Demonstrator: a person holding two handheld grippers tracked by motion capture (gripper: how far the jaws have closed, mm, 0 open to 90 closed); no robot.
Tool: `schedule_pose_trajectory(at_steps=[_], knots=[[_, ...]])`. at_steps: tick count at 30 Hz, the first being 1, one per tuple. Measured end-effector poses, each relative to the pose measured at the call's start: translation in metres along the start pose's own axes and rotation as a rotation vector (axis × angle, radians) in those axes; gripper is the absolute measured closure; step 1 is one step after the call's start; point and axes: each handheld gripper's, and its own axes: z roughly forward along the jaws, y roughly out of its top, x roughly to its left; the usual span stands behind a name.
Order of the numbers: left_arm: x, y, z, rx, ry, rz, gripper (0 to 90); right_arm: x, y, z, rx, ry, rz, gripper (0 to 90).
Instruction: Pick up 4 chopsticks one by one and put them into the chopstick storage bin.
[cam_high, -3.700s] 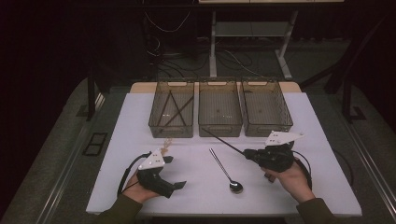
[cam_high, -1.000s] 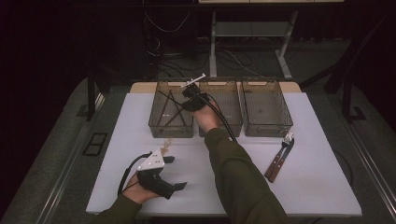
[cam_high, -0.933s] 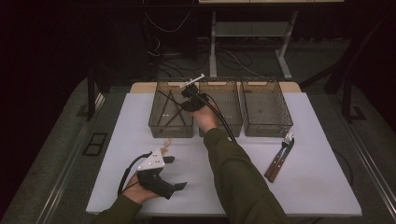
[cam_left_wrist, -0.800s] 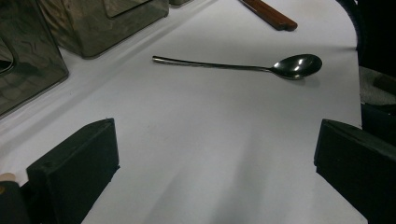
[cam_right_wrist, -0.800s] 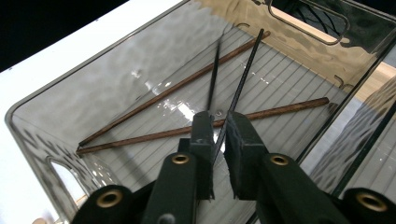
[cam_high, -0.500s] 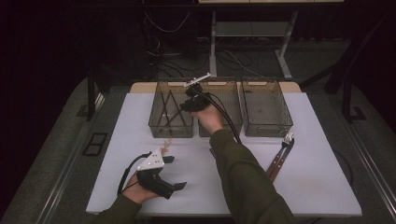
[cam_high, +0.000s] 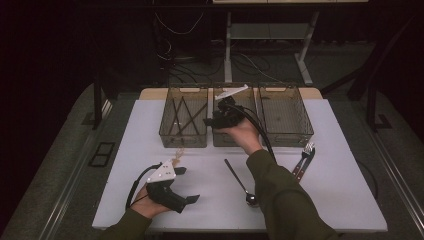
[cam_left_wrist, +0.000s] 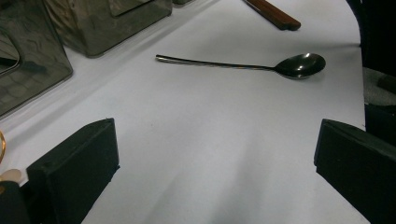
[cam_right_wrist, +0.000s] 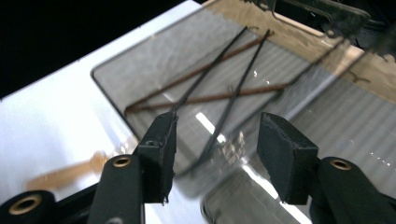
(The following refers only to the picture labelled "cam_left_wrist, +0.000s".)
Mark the transparent grey plastic bin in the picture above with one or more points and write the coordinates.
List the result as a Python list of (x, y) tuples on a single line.
[(93, 28), (40, 62)]

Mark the clear glass gold-rimmed object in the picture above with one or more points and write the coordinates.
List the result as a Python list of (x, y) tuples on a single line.
[(11, 174)]

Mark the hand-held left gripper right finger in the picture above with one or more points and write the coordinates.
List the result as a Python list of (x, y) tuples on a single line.
[(358, 174)]

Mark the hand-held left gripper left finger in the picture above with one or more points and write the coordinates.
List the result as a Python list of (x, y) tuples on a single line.
[(73, 174)]

